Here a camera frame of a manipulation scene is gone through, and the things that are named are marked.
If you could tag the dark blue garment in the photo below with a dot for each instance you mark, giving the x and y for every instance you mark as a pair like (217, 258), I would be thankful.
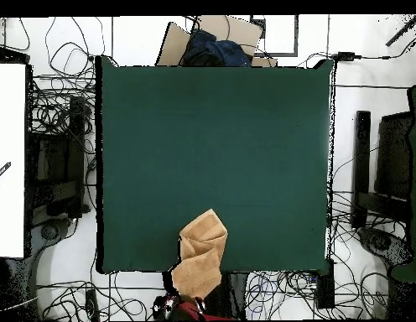
(221, 50)

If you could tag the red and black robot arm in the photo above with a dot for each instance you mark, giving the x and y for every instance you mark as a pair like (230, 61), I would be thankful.
(218, 318)

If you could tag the black power adapter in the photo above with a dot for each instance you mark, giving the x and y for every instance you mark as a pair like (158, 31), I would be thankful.
(347, 56)

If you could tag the tan terry towel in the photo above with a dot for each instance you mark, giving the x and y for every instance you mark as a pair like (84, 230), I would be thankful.
(201, 268)

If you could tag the black strip with print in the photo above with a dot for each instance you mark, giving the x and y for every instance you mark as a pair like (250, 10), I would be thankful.
(1, 172)

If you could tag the black power strip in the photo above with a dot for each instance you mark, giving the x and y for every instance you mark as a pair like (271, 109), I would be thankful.
(91, 303)

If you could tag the brown cardboard sheet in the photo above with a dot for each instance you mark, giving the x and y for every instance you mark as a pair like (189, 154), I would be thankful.
(238, 30)
(176, 43)

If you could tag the black stand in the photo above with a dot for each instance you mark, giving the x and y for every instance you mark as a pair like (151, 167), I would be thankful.
(362, 151)
(57, 201)

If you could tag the black rectangular frame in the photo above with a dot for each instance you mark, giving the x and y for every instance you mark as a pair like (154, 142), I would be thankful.
(296, 37)

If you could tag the white board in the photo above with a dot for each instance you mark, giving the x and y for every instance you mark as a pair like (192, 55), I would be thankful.
(10, 117)

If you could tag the black rod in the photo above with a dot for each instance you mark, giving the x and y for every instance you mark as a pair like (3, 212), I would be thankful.
(401, 33)

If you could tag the dark green table cloth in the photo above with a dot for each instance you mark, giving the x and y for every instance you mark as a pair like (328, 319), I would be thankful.
(211, 134)

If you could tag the black box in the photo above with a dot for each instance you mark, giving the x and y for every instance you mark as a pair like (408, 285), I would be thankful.
(325, 288)

